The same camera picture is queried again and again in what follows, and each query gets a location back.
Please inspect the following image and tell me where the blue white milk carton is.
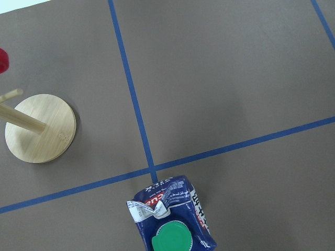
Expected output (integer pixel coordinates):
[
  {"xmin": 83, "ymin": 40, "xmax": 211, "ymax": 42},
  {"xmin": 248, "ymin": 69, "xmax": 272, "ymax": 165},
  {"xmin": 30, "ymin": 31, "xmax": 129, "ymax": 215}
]
[{"xmin": 127, "ymin": 175, "xmax": 217, "ymax": 250}]

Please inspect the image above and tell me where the wooden cup tree stand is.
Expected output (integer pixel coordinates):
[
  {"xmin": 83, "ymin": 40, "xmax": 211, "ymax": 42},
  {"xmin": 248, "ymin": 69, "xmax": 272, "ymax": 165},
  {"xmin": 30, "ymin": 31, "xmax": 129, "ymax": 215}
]
[{"xmin": 1, "ymin": 88, "xmax": 76, "ymax": 163}]

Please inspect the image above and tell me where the red cup on stand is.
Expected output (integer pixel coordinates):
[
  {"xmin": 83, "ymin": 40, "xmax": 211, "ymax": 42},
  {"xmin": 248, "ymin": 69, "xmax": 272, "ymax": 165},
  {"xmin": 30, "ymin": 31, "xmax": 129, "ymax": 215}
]
[{"xmin": 0, "ymin": 48, "xmax": 9, "ymax": 74}]

